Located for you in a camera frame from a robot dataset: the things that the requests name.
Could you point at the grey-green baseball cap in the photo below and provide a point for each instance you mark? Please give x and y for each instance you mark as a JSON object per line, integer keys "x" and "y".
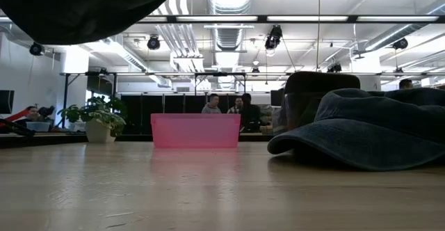
{"x": 321, "y": 82}

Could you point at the blue denim bucket hat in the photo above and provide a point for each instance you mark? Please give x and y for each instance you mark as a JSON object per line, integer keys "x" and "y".
{"x": 365, "y": 137}

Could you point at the blue denim baseball cap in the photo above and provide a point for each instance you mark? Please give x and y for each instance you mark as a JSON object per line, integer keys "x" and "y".
{"x": 87, "y": 12}

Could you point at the person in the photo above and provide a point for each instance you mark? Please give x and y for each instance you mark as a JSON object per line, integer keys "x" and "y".
{"x": 249, "y": 116}
{"x": 236, "y": 106}
{"x": 405, "y": 83}
{"x": 34, "y": 113}
{"x": 211, "y": 106}

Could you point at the pink plastic bin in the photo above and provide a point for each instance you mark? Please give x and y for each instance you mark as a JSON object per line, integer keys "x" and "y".
{"x": 194, "y": 130}

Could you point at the black monitor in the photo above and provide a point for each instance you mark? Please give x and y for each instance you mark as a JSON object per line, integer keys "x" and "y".
{"x": 277, "y": 98}
{"x": 6, "y": 101}

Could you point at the clear plastic bin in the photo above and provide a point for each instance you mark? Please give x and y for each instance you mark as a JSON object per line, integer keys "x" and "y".
{"x": 295, "y": 114}

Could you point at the black ceiling spotlight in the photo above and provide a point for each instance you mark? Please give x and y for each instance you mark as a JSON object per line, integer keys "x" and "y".
{"x": 153, "y": 42}
{"x": 36, "y": 49}
{"x": 334, "y": 67}
{"x": 400, "y": 43}

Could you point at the potted green plant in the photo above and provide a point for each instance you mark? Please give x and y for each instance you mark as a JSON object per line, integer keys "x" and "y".
{"x": 97, "y": 119}

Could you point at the white storage box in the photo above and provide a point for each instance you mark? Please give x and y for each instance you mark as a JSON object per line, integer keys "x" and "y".
{"x": 38, "y": 126}

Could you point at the black overhead camera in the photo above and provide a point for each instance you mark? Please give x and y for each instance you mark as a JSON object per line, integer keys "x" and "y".
{"x": 273, "y": 37}

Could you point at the silver ventilation duct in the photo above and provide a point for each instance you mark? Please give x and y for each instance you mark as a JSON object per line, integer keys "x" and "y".
{"x": 229, "y": 1}

